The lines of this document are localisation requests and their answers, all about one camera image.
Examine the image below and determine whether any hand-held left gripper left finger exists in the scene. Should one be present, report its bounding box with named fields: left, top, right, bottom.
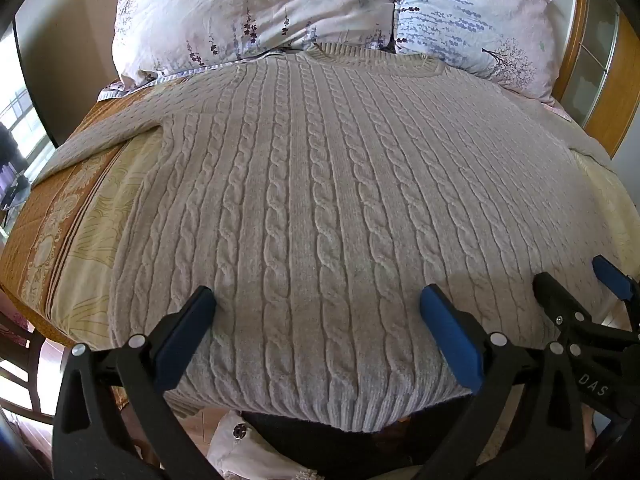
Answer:
left=52, top=286, right=218, bottom=480

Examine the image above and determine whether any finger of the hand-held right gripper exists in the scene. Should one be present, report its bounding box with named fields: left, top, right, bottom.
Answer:
left=532, top=272, right=601, bottom=343
left=592, top=255, right=640, bottom=326

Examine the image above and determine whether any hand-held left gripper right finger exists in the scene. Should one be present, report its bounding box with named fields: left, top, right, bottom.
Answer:
left=419, top=284, right=586, bottom=480

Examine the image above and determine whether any beige cable-knit sweater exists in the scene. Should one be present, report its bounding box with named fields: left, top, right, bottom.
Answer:
left=32, top=42, right=618, bottom=433

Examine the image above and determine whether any white cloth with button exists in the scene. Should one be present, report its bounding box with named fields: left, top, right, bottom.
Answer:
left=206, top=410, right=321, bottom=480

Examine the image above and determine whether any wooden chair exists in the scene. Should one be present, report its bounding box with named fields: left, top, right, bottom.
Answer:
left=0, top=305, right=66, bottom=423

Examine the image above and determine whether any yellow orange patterned bed cover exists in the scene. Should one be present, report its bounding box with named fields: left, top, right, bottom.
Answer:
left=0, top=82, right=640, bottom=356

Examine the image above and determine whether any person's dark clothing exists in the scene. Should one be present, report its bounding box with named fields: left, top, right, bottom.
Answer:
left=240, top=407, right=418, bottom=480

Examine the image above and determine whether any wooden headboard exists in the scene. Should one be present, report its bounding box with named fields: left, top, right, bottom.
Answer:
left=542, top=0, right=640, bottom=158

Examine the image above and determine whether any window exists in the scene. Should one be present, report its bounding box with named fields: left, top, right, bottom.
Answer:
left=0, top=35, right=56, bottom=201

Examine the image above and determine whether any white blue floral pillow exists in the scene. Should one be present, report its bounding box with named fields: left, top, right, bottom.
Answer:
left=392, top=0, right=560, bottom=107

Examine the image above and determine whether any white purple floral pillow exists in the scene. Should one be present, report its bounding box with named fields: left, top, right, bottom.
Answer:
left=109, top=0, right=401, bottom=88

